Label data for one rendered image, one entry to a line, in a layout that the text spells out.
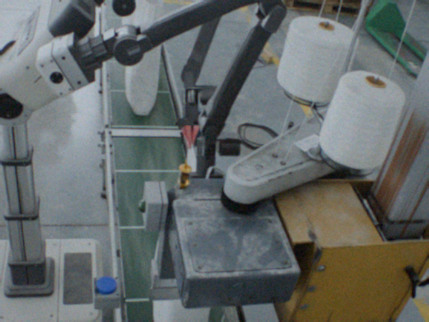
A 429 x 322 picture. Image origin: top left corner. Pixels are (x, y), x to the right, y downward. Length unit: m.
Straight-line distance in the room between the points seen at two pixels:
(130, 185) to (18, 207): 0.80
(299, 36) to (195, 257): 0.53
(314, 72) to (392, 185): 0.31
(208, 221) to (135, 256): 1.23
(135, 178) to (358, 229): 1.69
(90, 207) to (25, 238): 1.02
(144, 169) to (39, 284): 0.86
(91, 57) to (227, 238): 0.58
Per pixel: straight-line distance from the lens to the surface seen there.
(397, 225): 1.27
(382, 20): 6.68
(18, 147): 1.87
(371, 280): 1.29
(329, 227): 1.18
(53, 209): 3.09
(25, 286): 2.32
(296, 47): 1.18
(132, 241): 2.38
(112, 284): 1.59
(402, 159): 1.20
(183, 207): 1.13
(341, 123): 1.00
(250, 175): 1.12
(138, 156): 2.86
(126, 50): 1.32
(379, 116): 0.98
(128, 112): 3.23
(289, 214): 1.17
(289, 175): 1.16
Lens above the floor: 2.08
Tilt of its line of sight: 37 degrees down
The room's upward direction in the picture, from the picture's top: 11 degrees clockwise
